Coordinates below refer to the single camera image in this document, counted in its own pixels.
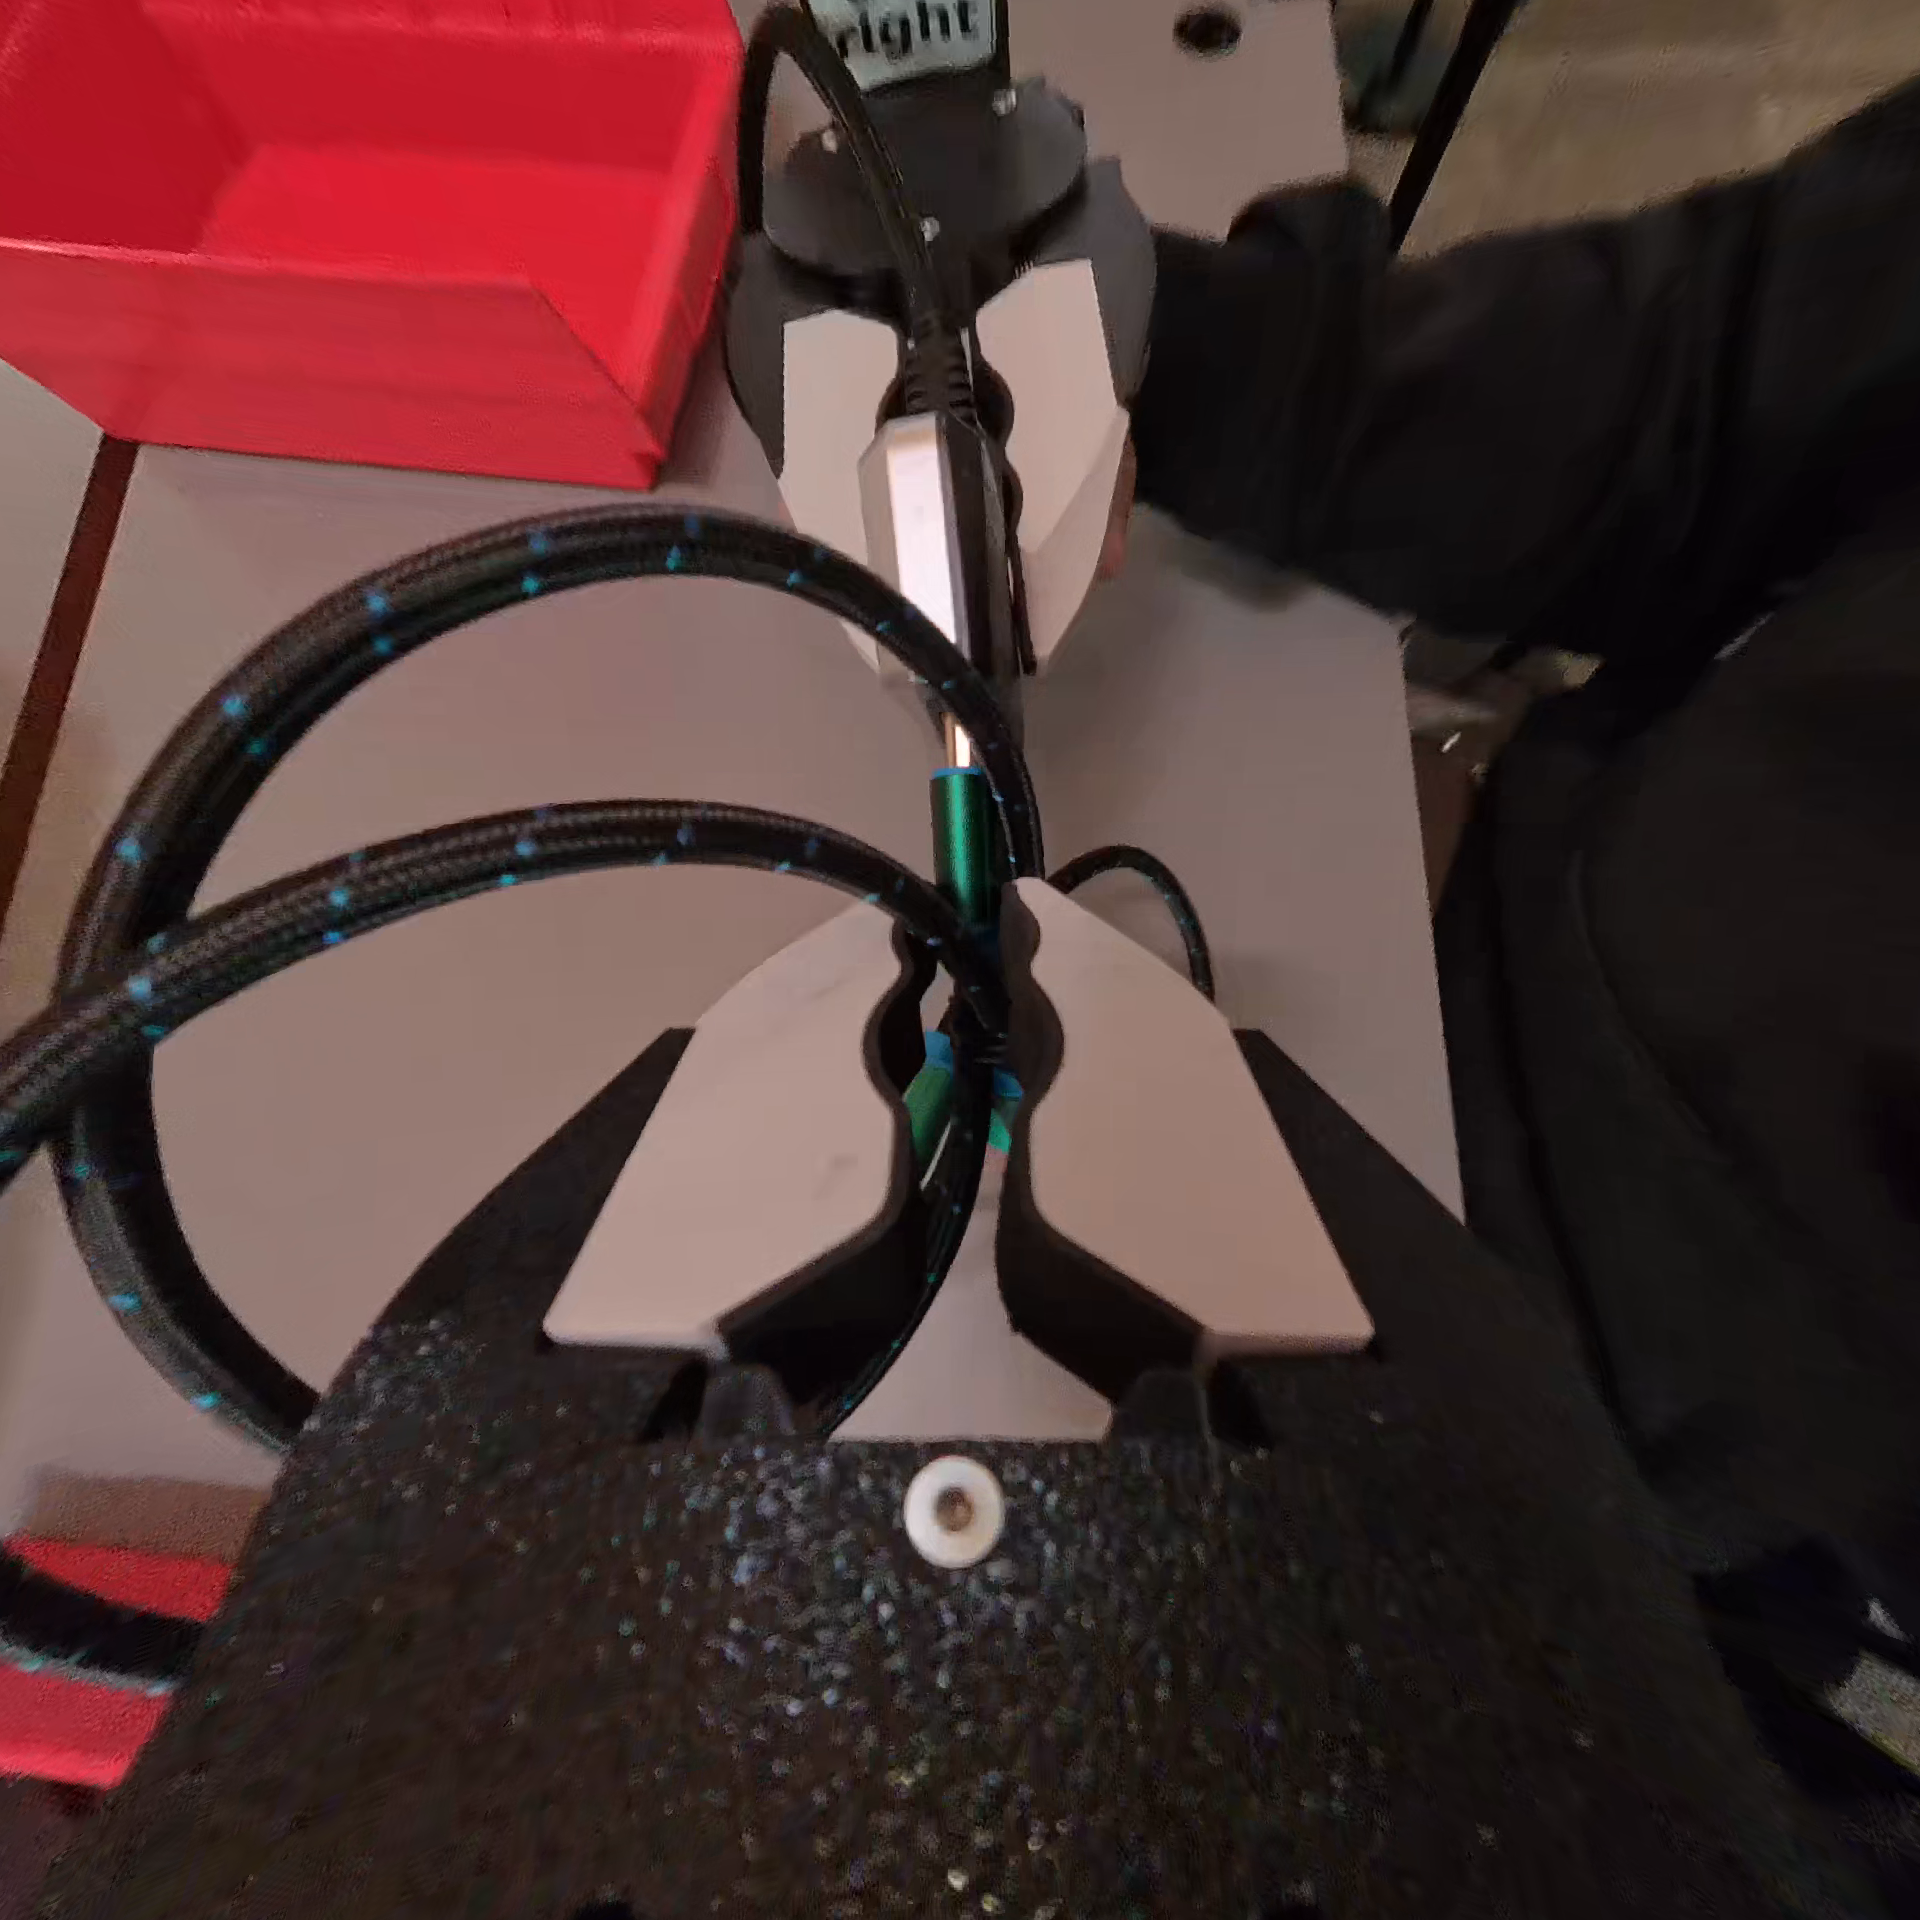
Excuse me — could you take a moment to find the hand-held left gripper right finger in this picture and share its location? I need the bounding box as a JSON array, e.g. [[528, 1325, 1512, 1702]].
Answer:
[[994, 878, 1379, 1410]]

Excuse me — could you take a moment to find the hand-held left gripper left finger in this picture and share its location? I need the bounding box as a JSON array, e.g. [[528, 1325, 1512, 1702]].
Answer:
[[538, 898, 922, 1421]]

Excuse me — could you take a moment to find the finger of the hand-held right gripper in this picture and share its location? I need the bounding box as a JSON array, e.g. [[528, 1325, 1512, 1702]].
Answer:
[[779, 304, 965, 694], [965, 259, 1134, 676]]

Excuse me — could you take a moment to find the black braided hub cable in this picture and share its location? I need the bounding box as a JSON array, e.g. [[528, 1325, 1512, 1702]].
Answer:
[[734, 0, 980, 438]]

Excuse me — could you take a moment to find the silver usb hub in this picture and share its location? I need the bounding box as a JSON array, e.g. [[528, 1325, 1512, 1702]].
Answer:
[[858, 414, 1042, 752]]

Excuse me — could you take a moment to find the black usb cable green plug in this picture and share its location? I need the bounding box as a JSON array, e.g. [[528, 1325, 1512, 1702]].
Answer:
[[0, 509, 1219, 1698]]

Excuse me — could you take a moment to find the person's right forearm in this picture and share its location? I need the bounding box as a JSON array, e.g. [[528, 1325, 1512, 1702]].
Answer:
[[1129, 77, 1920, 676]]

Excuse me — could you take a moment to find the red plastic bin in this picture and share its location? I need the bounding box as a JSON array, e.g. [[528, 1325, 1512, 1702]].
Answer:
[[0, 0, 747, 494]]

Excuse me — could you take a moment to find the thin black stand leg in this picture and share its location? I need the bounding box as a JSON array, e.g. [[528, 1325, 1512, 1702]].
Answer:
[[1384, 0, 1520, 254]]

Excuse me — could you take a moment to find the person's black clothed body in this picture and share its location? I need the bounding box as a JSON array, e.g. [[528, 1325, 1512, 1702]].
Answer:
[[1408, 525, 1920, 1920]]

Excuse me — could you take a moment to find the red plastic box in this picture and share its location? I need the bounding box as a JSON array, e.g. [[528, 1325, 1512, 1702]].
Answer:
[[0, 1531, 238, 1792]]

